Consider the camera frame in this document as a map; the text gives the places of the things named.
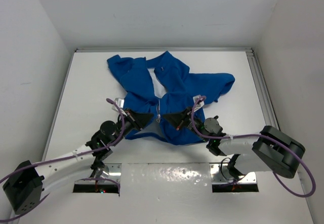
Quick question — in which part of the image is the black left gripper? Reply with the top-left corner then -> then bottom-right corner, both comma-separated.
110,107 -> 153,146

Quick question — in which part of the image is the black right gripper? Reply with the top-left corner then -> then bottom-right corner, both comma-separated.
163,105 -> 209,142

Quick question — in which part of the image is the blue zip-up jacket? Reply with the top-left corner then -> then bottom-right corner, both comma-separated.
107,52 -> 235,145

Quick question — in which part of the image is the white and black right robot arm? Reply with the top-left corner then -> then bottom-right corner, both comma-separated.
163,107 -> 305,181

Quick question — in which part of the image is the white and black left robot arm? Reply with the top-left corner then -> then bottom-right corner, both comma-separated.
3,109 -> 153,215

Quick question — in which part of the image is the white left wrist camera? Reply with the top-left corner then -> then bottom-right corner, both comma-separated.
114,98 -> 125,109

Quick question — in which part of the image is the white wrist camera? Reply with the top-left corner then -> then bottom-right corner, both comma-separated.
192,95 -> 205,108
114,98 -> 125,109

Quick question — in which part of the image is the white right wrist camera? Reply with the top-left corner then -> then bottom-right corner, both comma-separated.
192,95 -> 205,108

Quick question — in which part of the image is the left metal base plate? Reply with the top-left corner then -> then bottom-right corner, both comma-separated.
75,164 -> 122,184

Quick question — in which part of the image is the metal base plate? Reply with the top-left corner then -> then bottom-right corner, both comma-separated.
210,162 -> 257,185
75,164 -> 122,184

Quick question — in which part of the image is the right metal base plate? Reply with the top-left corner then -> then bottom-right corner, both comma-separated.
210,162 -> 257,185

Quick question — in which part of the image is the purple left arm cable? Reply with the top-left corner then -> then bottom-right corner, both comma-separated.
0,97 -> 127,221

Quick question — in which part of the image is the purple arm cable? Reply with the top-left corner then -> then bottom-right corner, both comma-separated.
191,96 -> 316,197
0,97 -> 127,221

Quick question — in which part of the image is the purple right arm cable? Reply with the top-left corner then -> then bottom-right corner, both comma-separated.
191,96 -> 316,197

